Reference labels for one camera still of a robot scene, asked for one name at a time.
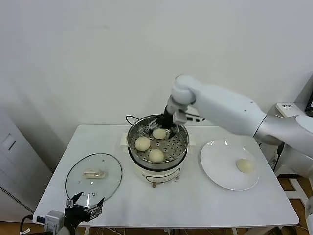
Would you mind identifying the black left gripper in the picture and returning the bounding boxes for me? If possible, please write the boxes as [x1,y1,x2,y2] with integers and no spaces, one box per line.
[64,192,105,228]

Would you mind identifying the white side desk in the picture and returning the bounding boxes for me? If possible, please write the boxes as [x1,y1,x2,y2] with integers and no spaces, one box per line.
[265,102,313,218]

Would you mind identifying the white metal cabinet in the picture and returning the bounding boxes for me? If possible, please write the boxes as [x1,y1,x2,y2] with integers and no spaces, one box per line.
[0,107,53,223]

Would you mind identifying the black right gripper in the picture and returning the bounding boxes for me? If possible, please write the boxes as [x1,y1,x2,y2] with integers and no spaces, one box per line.
[147,111,179,141]

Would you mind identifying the cream steamed baozi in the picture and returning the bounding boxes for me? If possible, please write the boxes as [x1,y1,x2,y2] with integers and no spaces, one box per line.
[153,128,168,140]
[134,136,151,152]
[148,148,165,164]
[236,158,255,174]

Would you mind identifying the glass lid with cream handle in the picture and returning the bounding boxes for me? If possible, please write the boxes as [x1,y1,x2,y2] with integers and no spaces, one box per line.
[64,153,123,207]

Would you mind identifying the black power adapter with cable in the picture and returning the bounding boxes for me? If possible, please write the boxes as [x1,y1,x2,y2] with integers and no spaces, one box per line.
[258,141,286,173]

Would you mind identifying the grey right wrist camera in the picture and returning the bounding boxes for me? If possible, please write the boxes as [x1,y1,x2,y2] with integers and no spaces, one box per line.
[172,110,205,125]

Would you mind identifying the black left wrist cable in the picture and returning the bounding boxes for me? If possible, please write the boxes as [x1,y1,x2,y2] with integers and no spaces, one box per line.
[20,214,35,233]

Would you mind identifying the stainless steel steamer basket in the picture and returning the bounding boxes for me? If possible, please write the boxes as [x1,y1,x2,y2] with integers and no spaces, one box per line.
[126,114,189,165]

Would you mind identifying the black monitor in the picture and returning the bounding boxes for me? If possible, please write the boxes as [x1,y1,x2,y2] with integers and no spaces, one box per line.
[305,73,313,111]

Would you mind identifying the thin white floor cables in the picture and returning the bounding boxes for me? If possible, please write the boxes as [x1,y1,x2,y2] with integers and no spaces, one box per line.
[94,227,128,235]

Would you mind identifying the black cooker power cable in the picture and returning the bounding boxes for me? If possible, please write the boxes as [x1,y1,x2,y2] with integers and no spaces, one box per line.
[125,115,142,126]

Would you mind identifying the white electric cooker base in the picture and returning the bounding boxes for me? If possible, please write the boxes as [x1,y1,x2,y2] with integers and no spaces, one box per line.
[119,131,196,188]

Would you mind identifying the white round plate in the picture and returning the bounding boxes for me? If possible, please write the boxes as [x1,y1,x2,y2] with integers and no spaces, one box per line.
[200,139,260,191]

